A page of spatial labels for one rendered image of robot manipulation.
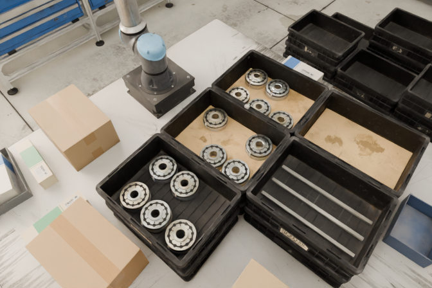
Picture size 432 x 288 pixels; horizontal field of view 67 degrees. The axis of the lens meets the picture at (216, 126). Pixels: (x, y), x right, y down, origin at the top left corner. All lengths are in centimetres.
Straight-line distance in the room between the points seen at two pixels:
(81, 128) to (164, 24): 208
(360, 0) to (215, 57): 231
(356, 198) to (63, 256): 99
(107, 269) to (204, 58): 117
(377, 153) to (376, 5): 260
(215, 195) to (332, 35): 159
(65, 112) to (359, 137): 121
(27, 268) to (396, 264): 129
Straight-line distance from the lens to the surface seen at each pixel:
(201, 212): 116
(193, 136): 132
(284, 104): 144
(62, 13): 296
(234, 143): 130
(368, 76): 238
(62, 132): 144
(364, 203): 128
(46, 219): 139
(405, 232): 144
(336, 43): 238
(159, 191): 121
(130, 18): 146
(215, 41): 194
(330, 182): 127
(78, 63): 311
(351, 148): 138
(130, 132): 155
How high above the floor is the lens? 191
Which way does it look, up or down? 53 degrees down
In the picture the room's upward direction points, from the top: 2 degrees counter-clockwise
